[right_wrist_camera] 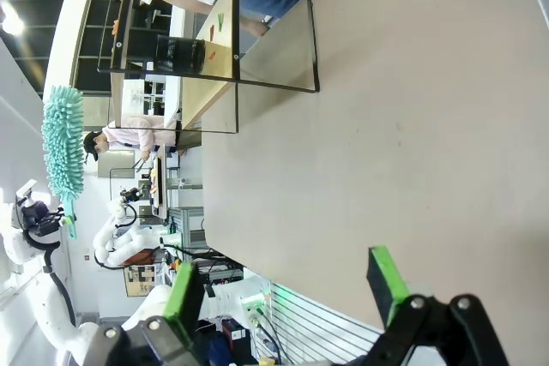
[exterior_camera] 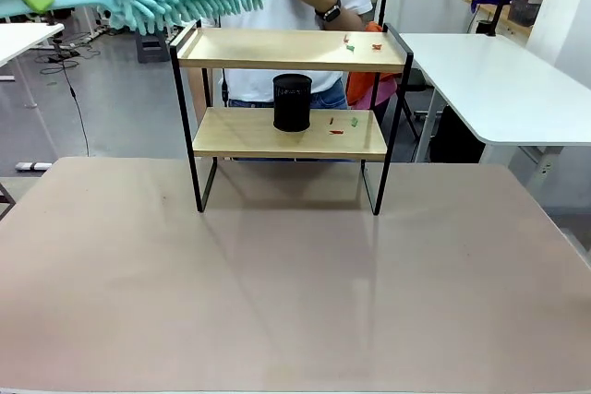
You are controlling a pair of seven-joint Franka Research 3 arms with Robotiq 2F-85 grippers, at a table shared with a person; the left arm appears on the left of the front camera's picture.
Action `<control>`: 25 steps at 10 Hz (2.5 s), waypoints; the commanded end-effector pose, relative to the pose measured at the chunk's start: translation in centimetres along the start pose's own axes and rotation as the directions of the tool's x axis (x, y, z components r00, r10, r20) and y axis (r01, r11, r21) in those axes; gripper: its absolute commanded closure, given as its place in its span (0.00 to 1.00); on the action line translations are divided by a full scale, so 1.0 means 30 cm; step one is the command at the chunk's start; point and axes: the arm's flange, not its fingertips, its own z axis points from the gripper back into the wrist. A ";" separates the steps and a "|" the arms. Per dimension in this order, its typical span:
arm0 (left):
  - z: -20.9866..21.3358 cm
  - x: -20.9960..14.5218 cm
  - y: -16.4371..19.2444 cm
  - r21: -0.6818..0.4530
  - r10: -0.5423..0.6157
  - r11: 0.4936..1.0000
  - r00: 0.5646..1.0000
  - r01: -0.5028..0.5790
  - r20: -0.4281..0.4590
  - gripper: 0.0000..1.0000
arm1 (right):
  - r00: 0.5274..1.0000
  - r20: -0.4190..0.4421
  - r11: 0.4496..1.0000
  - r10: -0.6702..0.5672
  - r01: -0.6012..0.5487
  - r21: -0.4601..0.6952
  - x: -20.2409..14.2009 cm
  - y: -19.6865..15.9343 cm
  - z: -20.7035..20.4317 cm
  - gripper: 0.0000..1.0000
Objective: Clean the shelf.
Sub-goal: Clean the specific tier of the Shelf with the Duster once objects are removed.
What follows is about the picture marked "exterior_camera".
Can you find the person's left forearm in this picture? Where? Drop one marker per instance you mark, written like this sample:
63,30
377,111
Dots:
347,21

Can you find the small white desk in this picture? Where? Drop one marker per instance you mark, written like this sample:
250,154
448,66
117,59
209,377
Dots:
20,39

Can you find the grey step stool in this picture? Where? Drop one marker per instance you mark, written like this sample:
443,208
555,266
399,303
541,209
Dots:
152,47

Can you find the person's white t-shirt torso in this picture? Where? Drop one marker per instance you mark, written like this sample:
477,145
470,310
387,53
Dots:
286,20

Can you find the black mesh pen cup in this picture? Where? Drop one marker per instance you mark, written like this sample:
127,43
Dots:
292,105

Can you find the black smartwatch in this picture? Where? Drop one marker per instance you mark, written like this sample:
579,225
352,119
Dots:
330,11

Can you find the orange cloth on chair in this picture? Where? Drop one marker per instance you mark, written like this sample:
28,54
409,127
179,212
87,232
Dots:
360,85

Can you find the black computer case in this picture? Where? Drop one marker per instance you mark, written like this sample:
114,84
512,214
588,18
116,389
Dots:
457,135

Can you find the large white desk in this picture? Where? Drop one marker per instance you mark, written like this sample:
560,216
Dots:
485,85

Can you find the wooden workbench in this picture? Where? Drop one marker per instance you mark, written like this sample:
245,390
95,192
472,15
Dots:
503,18

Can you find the two-tier wooden shelf black frame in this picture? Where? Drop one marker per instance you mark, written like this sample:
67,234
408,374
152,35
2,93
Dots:
277,49

